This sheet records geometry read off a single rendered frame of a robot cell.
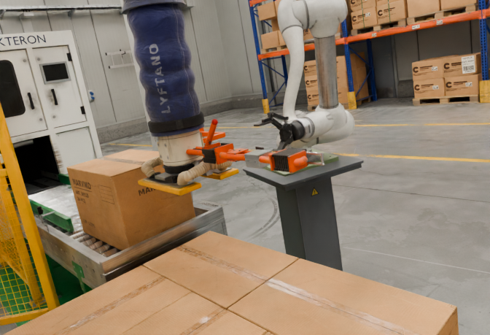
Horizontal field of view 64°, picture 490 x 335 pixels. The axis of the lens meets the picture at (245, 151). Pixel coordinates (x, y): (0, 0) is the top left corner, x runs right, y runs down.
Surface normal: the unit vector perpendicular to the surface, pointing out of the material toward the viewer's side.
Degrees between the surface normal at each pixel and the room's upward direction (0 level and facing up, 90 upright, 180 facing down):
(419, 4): 90
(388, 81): 90
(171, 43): 78
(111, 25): 90
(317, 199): 90
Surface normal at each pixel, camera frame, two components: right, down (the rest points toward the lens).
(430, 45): -0.71, 0.26
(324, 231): 0.40, 0.12
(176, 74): 0.36, -0.25
